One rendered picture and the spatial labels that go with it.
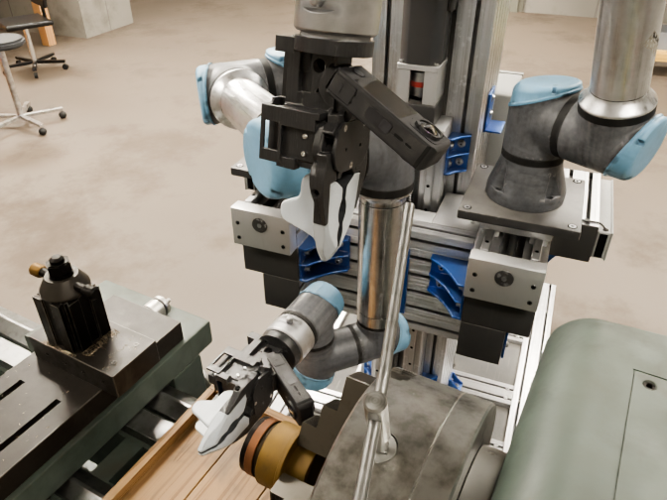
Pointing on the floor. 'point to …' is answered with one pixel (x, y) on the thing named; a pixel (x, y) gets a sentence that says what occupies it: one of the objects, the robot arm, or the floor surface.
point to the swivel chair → (29, 35)
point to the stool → (15, 87)
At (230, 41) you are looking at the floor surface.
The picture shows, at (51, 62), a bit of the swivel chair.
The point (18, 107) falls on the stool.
